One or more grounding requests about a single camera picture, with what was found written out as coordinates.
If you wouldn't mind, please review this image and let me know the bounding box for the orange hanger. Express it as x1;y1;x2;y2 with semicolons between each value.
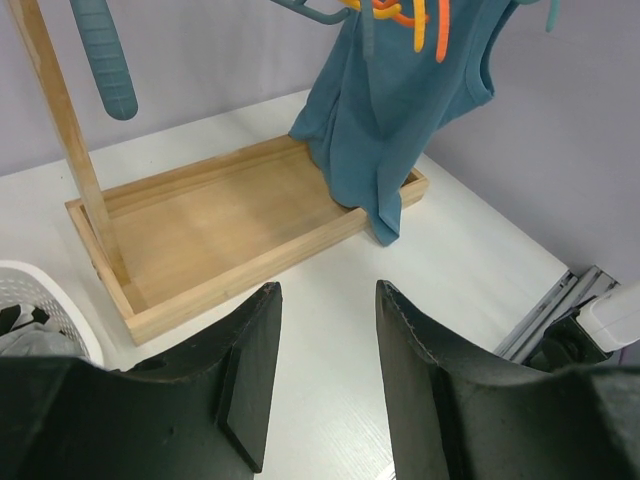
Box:
400;0;452;63

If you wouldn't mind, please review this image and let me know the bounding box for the teal blue tank top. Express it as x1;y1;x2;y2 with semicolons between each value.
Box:
290;1;518;246

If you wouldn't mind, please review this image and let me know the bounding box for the wooden clothes rack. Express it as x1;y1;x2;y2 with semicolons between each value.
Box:
9;0;430;347

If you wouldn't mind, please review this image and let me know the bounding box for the grey garment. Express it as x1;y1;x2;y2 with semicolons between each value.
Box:
1;323;84;357

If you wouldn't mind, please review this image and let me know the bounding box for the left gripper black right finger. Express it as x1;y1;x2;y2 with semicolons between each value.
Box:
375;280;639;479

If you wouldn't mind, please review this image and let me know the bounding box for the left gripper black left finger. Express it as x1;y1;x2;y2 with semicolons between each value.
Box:
1;282;282;479

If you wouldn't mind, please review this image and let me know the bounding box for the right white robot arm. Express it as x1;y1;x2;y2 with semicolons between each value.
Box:
524;282;639;373

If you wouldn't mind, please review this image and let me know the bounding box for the yellow hanger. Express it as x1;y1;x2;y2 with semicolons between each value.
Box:
342;1;429;56

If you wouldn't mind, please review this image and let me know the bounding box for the white plastic laundry basket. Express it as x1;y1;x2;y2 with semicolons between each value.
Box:
1;260;105;367

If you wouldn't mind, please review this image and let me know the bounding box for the teal hanger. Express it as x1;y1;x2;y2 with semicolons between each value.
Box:
70;0;138;121
272;0;376;59
514;0;560;33

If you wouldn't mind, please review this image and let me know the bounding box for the aluminium mounting rail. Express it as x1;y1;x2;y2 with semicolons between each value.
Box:
493;265;619;364

